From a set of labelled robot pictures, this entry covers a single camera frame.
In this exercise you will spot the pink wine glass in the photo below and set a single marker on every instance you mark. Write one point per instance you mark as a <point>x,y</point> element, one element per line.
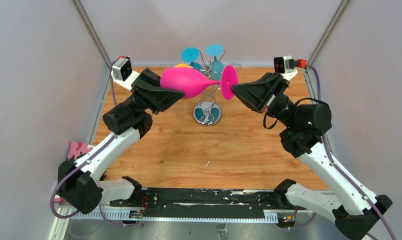
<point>192,83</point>

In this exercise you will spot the pink camouflage cloth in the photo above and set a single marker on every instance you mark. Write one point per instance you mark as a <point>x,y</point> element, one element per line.
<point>78,149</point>

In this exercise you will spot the right blue wine glass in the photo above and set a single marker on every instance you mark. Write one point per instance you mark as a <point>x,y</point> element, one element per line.
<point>215,67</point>

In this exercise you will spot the yellow wine glass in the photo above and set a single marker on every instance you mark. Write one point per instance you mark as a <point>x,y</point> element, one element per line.
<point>182,65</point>

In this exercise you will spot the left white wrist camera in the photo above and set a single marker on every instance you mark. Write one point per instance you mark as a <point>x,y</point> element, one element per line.
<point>123,74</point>

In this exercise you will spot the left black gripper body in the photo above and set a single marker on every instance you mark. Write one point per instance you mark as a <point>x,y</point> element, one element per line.
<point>141,100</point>

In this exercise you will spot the left blue wine glass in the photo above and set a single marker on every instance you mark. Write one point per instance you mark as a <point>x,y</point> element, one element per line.
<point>190,56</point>

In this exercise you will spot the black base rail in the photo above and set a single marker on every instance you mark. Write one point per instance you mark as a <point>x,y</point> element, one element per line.
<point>202,205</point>

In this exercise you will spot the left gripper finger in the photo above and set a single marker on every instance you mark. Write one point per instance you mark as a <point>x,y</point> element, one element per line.
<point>157,99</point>
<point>150,77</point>

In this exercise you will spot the blue wine glass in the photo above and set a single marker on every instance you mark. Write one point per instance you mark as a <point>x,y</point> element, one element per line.
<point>190,56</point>
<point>215,67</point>

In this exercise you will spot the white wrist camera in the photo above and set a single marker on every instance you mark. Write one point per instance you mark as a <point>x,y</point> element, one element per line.
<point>286,66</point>
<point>123,74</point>

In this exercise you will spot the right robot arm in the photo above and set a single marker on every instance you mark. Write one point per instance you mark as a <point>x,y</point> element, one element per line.
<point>353,208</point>

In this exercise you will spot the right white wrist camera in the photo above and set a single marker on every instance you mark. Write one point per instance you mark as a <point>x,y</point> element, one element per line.
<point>286,66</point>

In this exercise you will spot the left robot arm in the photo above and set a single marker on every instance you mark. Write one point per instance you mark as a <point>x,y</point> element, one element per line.
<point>79,180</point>

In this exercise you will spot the chrome wine glass rack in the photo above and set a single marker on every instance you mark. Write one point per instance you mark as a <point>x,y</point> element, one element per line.
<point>207,112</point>

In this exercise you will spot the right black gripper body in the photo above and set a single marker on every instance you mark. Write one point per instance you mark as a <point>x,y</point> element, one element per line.
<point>279,104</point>

